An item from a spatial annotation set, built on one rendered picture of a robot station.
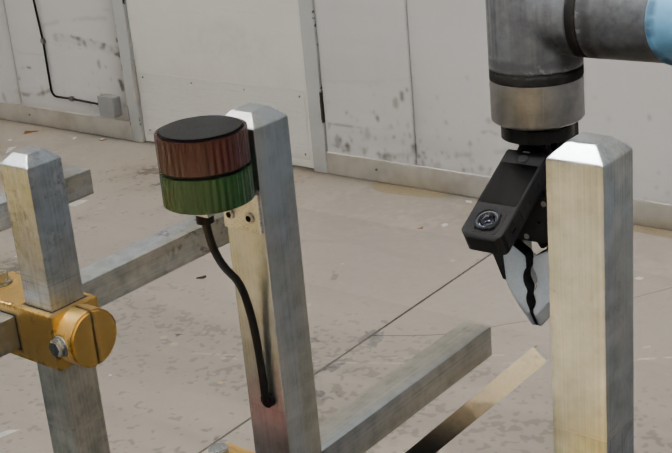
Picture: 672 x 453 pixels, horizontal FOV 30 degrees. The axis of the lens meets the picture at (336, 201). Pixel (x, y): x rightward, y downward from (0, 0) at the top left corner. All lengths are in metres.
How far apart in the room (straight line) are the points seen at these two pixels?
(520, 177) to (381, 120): 2.93
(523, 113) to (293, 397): 0.42
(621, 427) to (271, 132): 0.29
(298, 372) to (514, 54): 0.42
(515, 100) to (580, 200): 0.51
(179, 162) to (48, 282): 0.29
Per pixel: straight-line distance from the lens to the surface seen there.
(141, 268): 1.18
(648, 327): 3.15
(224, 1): 4.46
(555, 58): 1.18
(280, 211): 0.85
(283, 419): 0.90
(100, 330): 1.06
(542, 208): 1.23
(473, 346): 1.18
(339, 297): 3.37
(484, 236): 1.17
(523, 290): 1.28
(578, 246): 0.70
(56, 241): 1.05
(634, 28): 1.12
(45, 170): 1.03
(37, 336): 1.08
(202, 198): 0.79
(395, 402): 1.09
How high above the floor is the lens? 1.39
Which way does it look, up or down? 20 degrees down
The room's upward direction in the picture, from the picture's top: 5 degrees counter-clockwise
